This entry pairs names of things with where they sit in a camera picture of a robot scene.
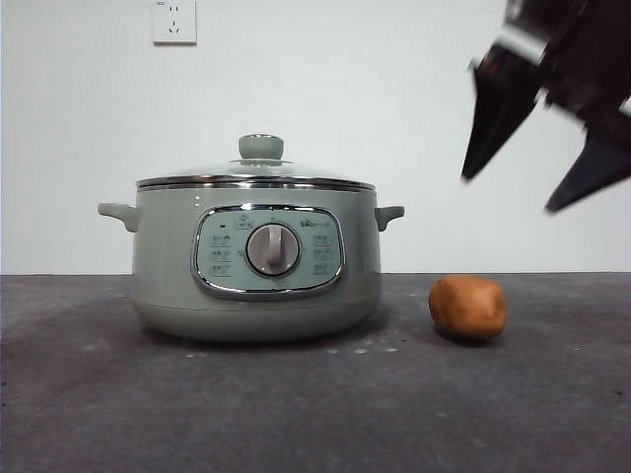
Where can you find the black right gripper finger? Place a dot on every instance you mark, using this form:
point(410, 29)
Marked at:
point(498, 113)
point(599, 167)

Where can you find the brown potato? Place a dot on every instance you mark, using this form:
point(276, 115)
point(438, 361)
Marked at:
point(468, 308)

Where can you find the glass lid with green knob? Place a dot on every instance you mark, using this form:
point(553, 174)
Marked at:
point(261, 148)

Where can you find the pale green electric pot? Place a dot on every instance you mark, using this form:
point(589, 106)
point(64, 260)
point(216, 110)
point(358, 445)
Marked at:
point(162, 256)

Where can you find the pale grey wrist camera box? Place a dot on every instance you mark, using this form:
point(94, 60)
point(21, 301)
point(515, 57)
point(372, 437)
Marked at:
point(522, 44)

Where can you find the white wall socket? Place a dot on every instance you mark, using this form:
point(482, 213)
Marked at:
point(173, 22)

